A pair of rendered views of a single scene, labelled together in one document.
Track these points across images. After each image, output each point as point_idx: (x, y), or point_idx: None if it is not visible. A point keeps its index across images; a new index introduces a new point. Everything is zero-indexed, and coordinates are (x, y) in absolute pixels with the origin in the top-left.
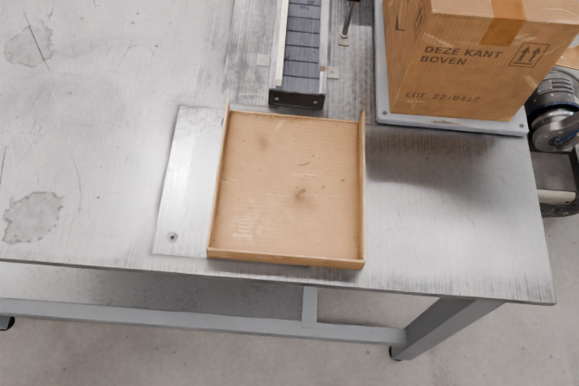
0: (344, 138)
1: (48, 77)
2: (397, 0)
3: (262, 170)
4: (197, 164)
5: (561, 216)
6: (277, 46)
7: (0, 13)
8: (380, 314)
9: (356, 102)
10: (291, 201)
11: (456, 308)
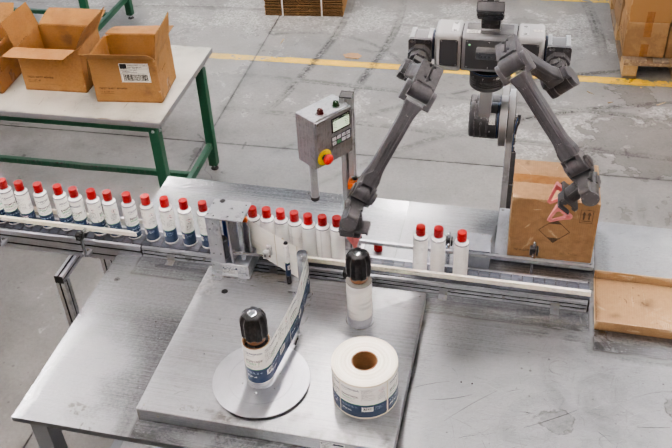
0: (606, 284)
1: (581, 410)
2: (540, 235)
3: (632, 317)
4: (633, 343)
5: None
6: (556, 297)
7: (528, 439)
8: None
9: (579, 277)
10: (649, 307)
11: None
